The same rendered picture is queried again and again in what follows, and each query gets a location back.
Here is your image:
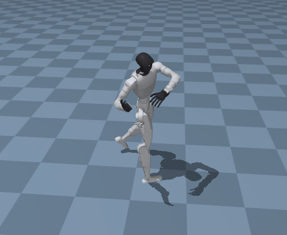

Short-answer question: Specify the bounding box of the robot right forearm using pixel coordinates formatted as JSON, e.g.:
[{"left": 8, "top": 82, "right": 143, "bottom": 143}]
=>
[{"left": 114, "top": 99, "right": 132, "bottom": 112}]

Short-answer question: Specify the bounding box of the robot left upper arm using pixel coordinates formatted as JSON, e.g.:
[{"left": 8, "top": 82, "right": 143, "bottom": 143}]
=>
[{"left": 152, "top": 62, "right": 180, "bottom": 83}]

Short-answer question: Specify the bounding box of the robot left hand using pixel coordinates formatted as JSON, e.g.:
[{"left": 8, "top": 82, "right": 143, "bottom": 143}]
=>
[{"left": 150, "top": 89, "right": 169, "bottom": 108}]

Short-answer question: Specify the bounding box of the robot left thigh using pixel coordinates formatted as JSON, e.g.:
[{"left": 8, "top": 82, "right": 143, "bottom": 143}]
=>
[{"left": 137, "top": 98, "right": 154, "bottom": 129}]

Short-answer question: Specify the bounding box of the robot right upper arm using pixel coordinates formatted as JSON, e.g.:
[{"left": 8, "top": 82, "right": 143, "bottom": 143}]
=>
[{"left": 117, "top": 77, "right": 137, "bottom": 101}]

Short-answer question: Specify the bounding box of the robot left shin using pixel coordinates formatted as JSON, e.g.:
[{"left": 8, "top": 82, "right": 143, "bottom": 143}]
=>
[{"left": 122, "top": 122, "right": 141, "bottom": 142}]

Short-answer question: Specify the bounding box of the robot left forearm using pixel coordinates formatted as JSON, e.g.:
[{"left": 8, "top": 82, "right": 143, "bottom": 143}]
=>
[{"left": 164, "top": 74, "right": 180, "bottom": 94}]

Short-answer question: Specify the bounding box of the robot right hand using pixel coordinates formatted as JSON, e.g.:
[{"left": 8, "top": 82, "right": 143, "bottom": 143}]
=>
[{"left": 120, "top": 99, "right": 132, "bottom": 112}]

